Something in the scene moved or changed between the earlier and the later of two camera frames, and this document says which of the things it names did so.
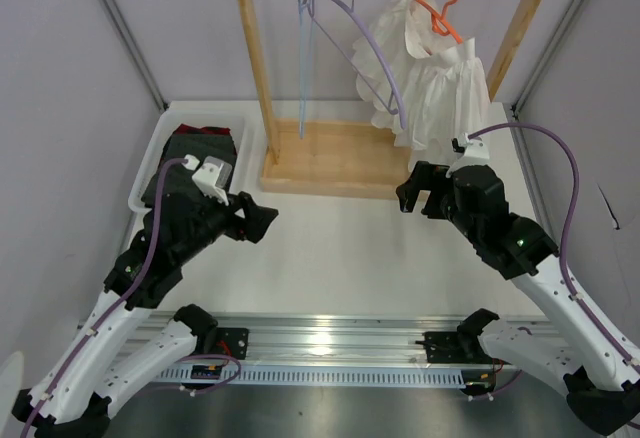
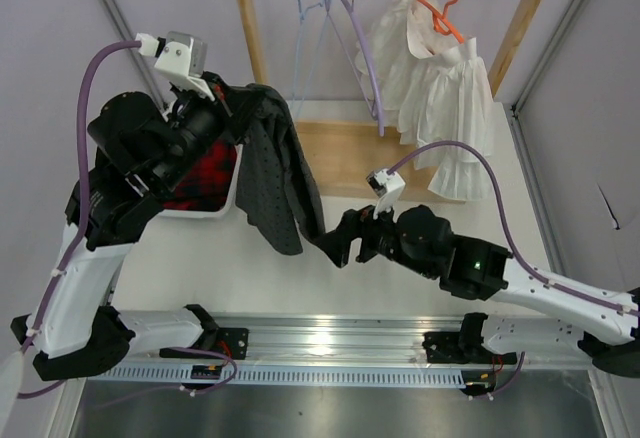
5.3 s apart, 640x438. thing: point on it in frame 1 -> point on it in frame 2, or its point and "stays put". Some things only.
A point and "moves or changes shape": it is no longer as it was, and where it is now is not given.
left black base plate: x=232 y=342 stays put
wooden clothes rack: x=350 y=157 stays put
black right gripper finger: x=419 y=180 -> x=337 y=242
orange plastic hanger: x=439 y=22 stays put
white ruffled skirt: x=443 y=87 stays put
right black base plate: x=451 y=347 stays put
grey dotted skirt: x=179 y=183 moves or changes shape
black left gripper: x=257 y=219 -> x=229 y=106
